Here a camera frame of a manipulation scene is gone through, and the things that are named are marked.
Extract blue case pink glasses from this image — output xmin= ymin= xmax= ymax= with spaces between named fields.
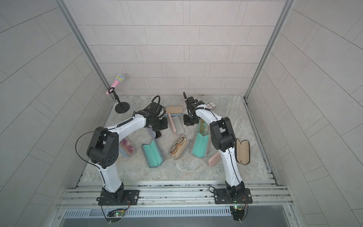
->
xmin=119 ymin=138 xmax=136 ymax=157

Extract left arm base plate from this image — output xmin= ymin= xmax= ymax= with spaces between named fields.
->
xmin=96 ymin=189 xmax=140 ymax=206

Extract aluminium rail frame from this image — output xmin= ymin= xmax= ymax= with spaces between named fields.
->
xmin=46 ymin=177 xmax=302 ymax=227

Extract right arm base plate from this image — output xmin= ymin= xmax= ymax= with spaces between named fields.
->
xmin=210 ymin=188 xmax=253 ymax=205

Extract black microphone stand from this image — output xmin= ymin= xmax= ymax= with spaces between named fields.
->
xmin=108 ymin=87 xmax=130 ymax=114

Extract circuit board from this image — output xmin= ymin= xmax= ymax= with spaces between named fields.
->
xmin=230 ymin=206 xmax=246 ymax=222
xmin=107 ymin=209 xmax=127 ymax=218

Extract orange frame glasses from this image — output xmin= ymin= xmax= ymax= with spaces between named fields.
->
xmin=169 ymin=136 xmax=186 ymax=157

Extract teal folding glasses case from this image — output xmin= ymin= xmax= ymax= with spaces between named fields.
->
xmin=192 ymin=132 xmax=209 ymax=158

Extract tan blue glasses case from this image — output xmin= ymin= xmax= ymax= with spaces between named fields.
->
xmin=165 ymin=106 xmax=183 ymax=117

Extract teal open glasses case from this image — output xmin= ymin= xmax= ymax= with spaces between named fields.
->
xmin=141 ymin=139 xmax=164 ymax=168

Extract purple fabric glasses case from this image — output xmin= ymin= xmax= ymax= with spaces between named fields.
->
xmin=147 ymin=128 xmax=157 ymax=139

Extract black tan open case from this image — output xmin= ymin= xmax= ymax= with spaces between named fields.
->
xmin=235 ymin=138 xmax=251 ymax=165

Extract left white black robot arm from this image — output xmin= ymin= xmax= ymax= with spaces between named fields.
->
xmin=82 ymin=101 xmax=168 ymax=200

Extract left circuit board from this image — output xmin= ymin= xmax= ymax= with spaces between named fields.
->
xmin=107 ymin=209 xmax=127 ymax=218

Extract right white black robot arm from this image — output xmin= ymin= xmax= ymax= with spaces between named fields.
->
xmin=183 ymin=92 xmax=245 ymax=200

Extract right circuit board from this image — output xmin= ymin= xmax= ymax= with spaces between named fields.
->
xmin=230 ymin=206 xmax=246 ymax=222

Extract pink grey open case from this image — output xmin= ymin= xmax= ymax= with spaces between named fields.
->
xmin=203 ymin=150 xmax=222 ymax=167

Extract small pink card box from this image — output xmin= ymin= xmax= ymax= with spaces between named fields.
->
xmin=206 ymin=102 xmax=216 ymax=110

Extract pink toy microphone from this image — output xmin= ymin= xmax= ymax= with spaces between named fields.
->
xmin=106 ymin=74 xmax=125 ymax=95

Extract beige open glasses case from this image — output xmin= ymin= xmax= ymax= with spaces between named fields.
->
xmin=169 ymin=135 xmax=188 ymax=160

